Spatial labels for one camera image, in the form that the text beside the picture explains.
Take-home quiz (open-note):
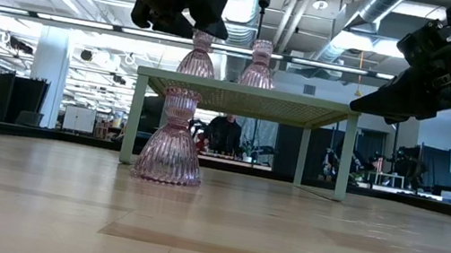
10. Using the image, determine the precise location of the pink ribbed glass candle holder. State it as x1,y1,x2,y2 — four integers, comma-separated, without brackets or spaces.
128,81,216,190
175,27,224,82
237,36,283,92

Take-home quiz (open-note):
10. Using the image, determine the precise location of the black pole stand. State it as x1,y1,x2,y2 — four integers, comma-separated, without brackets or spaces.
387,121,403,173

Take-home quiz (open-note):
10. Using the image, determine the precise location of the dark fabric panel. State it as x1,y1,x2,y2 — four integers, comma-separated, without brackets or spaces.
392,141,451,195

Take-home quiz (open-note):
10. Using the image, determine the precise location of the small white table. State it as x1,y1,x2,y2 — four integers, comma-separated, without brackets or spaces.
372,170,407,190

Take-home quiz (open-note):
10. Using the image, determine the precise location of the green perforated metal shelf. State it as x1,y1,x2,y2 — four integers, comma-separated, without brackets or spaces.
117,64,365,204

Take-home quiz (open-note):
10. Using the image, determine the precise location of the long overhead light bar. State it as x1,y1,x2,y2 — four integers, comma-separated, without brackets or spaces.
0,4,399,83

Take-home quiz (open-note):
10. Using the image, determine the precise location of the white cabinet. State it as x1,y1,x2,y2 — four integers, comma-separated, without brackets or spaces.
61,104,100,135

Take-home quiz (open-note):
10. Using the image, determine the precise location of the white square pillar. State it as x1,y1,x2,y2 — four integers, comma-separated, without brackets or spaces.
22,23,76,131

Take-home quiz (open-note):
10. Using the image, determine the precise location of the black room partition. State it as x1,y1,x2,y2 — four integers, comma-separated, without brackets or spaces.
0,71,52,130

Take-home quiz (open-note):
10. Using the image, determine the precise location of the grey chair back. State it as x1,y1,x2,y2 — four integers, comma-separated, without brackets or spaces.
14,108,46,130

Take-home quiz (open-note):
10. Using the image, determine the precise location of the ribbed silver ceiling duct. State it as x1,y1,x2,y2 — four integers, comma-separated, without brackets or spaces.
215,0,265,51

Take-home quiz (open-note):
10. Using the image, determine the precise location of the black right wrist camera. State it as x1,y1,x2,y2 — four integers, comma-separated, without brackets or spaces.
392,13,450,74

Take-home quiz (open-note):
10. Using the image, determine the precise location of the smooth silver ceiling duct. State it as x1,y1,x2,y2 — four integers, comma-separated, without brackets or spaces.
312,0,412,76

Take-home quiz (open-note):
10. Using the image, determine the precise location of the black aluminium table frame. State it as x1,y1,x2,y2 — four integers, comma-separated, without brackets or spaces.
0,119,451,222

